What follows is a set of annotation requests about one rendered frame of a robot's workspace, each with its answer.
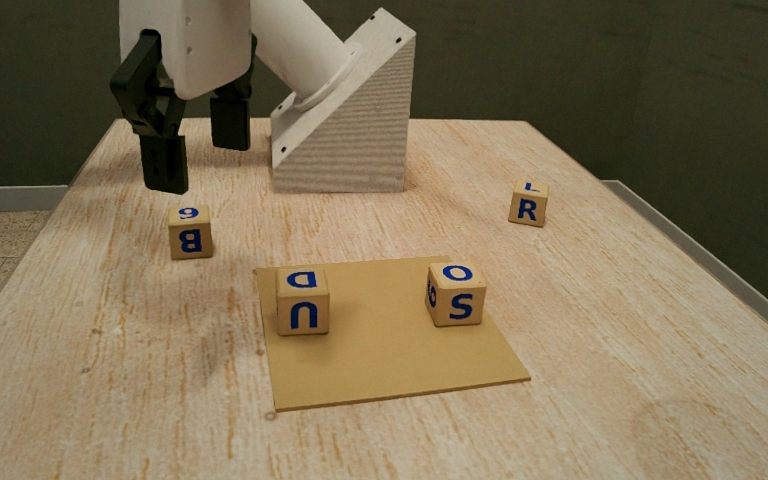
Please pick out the tan cardboard mat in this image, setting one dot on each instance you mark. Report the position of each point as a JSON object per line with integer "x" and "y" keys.
{"x": 382, "y": 342}

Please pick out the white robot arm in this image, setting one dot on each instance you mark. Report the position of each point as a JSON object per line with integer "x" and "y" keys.
{"x": 301, "y": 50}

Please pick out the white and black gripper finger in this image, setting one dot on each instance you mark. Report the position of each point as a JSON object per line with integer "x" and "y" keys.
{"x": 163, "y": 151}
{"x": 230, "y": 113}

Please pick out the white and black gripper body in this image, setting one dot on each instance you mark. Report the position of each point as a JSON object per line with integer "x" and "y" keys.
{"x": 205, "y": 43}

